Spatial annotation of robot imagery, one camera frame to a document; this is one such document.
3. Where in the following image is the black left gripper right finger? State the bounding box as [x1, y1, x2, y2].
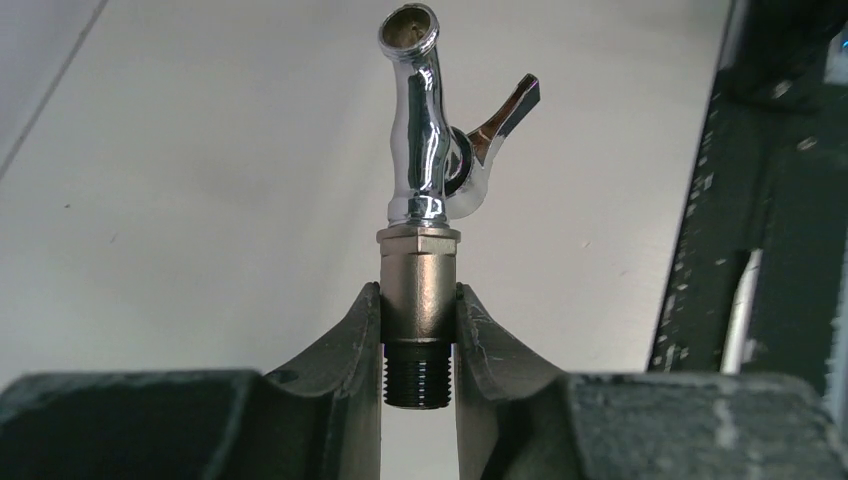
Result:
[454, 284, 847, 479]

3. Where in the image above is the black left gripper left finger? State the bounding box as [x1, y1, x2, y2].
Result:
[1, 283, 382, 479]

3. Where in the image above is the threaded metal pipe fitting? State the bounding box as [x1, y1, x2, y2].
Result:
[376, 225, 461, 410]

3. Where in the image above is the chrome water faucet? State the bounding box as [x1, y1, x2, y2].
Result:
[378, 3, 541, 227]

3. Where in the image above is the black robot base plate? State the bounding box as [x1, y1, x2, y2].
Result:
[648, 1, 847, 394]

